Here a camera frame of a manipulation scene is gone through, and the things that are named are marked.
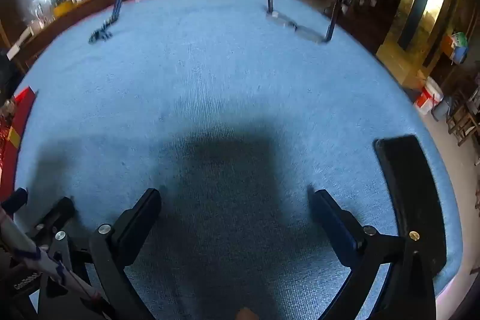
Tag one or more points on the white red bucket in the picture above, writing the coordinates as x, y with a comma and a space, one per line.
427, 99

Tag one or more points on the wooden counter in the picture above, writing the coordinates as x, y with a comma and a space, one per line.
75, 11

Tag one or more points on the black flat case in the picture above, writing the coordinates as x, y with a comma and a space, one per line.
408, 185

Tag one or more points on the blue table cloth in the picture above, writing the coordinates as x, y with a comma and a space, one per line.
225, 80

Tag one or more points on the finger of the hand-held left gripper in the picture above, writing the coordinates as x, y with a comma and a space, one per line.
56, 210
14, 199

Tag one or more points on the red box white inside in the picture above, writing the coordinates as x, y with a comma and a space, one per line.
20, 110

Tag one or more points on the grey bin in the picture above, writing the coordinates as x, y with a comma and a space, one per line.
442, 109

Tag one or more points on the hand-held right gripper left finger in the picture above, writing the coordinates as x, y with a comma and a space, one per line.
138, 226

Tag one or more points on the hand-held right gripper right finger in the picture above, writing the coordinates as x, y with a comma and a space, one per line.
333, 226

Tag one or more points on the colourful bags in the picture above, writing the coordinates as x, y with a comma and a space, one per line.
457, 46

